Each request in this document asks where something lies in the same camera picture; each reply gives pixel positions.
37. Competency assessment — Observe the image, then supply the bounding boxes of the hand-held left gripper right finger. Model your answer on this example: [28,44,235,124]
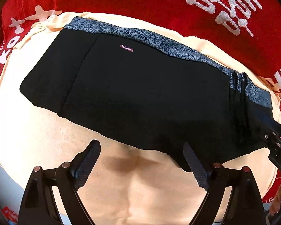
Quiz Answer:
[183,141,266,225]

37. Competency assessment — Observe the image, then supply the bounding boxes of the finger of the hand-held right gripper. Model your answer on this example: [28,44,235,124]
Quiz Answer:
[257,118,281,137]

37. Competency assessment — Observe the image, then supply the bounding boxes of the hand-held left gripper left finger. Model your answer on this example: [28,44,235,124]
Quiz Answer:
[18,139,101,225]

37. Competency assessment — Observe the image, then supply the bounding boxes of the black pants with blue trim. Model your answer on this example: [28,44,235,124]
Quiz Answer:
[19,16,275,173]

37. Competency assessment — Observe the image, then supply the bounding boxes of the person's right hand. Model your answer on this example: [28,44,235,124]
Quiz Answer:
[269,180,281,216]

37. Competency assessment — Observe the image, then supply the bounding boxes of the red and white box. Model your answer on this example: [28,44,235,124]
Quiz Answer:
[0,206,19,224]

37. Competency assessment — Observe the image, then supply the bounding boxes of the red printed blanket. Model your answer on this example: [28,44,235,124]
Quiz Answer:
[0,0,281,207]

